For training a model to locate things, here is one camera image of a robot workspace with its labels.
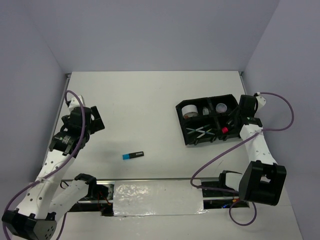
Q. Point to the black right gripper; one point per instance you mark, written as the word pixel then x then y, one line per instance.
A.
pixel 234 115

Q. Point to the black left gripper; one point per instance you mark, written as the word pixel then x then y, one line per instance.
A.
pixel 96 124

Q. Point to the pink highlighter marker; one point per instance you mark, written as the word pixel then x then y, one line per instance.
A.
pixel 224 130

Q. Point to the clear paperclip jar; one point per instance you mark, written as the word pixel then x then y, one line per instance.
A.
pixel 221 108

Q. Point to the small clear tape roll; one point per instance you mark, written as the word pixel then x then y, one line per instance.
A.
pixel 205 111

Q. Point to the green pen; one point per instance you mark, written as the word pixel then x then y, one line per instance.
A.
pixel 203 127

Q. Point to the yellow pen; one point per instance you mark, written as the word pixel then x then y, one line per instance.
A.
pixel 204 132

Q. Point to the blue pen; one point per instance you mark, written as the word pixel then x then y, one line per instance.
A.
pixel 191 131

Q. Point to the large white tape roll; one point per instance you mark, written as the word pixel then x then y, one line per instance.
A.
pixel 189 111

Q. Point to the blue highlighter marker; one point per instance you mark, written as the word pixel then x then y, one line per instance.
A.
pixel 132 155

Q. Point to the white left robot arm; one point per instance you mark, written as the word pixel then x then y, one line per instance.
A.
pixel 37 215

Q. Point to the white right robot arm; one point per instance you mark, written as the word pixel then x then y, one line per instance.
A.
pixel 263 180

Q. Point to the black compartment organizer tray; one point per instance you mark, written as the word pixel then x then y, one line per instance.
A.
pixel 216 120

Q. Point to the silver foil sheet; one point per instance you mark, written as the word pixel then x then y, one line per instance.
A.
pixel 157 198

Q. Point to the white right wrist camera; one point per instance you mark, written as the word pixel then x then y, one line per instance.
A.
pixel 260 101

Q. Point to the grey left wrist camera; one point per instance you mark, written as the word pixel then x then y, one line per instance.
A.
pixel 74 103

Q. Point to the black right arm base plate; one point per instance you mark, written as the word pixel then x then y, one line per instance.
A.
pixel 207 193

